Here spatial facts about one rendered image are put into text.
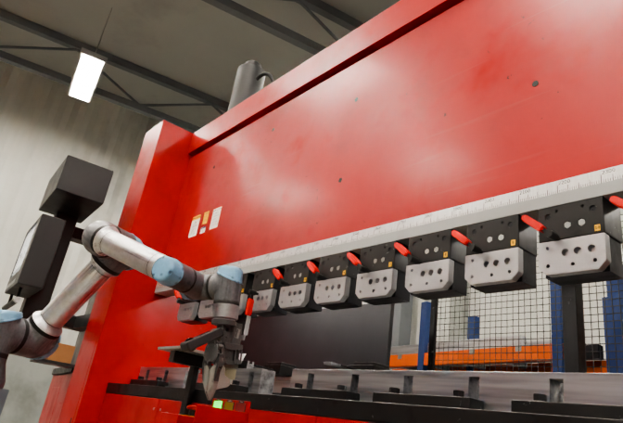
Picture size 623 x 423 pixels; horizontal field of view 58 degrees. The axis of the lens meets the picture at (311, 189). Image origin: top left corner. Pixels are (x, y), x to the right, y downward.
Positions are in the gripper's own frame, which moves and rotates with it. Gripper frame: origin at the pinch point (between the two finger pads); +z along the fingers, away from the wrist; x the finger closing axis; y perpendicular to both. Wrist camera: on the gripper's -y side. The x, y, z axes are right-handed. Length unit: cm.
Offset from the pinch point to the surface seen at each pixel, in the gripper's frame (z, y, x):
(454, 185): -59, 40, -52
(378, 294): -31, 37, -27
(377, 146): -83, 42, -19
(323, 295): -33.1, 36.7, -1.1
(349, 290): -34, 40, -11
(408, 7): -136, 44, -29
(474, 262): -36, 37, -59
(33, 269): -50, -19, 152
